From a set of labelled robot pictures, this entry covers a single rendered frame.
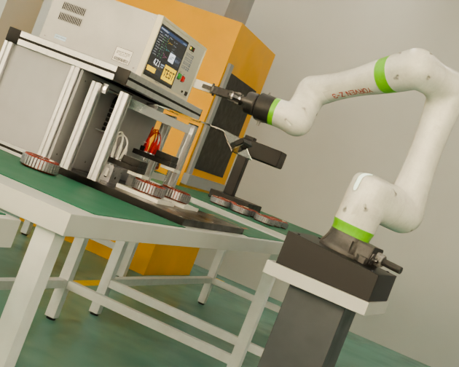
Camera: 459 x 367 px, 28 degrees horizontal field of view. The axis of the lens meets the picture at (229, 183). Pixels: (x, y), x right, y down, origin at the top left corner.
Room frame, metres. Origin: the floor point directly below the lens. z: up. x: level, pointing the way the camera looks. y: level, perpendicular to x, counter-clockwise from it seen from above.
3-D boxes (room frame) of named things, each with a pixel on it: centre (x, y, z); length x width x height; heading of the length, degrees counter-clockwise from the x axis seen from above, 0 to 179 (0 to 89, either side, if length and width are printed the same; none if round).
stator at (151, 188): (2.89, 0.23, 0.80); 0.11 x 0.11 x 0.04
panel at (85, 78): (3.08, 0.44, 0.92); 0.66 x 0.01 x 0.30; 162
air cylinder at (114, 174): (2.94, 0.37, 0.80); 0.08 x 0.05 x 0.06; 162
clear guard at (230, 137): (3.18, 0.15, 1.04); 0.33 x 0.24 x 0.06; 72
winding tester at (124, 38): (3.12, 0.50, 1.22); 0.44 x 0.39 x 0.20; 162
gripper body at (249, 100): (3.05, 0.05, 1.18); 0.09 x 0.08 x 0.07; 72
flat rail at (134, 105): (3.04, 0.29, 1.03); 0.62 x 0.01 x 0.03; 162
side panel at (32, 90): (2.82, 0.68, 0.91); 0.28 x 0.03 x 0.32; 72
